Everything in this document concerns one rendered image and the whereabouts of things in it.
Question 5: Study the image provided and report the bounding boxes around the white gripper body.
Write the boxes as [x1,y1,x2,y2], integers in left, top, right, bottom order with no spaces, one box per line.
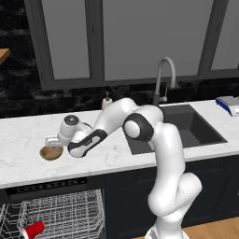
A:
[44,135,63,148]

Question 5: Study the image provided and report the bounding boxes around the brown wooden bowl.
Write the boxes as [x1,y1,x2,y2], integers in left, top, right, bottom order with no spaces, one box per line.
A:
[39,146,64,162]

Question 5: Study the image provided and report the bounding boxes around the black dishwasher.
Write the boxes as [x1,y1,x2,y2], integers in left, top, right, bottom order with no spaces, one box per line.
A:
[0,176,106,239]

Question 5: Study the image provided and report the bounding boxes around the red plastic cup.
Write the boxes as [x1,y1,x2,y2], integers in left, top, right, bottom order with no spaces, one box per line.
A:
[22,220,46,239]

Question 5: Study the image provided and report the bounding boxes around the white soap dispenser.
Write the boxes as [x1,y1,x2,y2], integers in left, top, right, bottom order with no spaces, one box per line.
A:
[102,91,114,111]

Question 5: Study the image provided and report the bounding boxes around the grey framed window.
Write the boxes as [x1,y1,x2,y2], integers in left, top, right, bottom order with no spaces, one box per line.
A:
[23,0,239,91]

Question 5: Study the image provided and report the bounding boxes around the grey curved tap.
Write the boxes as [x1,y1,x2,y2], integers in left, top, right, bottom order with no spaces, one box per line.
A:
[152,56,177,106]

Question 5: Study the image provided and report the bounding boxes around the dark grey sink basin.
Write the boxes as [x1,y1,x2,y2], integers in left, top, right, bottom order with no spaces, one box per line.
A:
[125,104,228,156]

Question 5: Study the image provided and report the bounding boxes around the dark blue base cupboards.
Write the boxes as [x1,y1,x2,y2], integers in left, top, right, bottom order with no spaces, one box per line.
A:
[104,154,239,239]

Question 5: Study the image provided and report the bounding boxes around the white wire dishwasher rack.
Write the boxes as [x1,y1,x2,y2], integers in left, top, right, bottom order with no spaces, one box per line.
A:
[0,188,106,239]

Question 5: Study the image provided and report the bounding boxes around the wooden wall shelf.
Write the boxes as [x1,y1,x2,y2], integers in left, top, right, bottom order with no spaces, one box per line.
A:
[0,48,11,65]

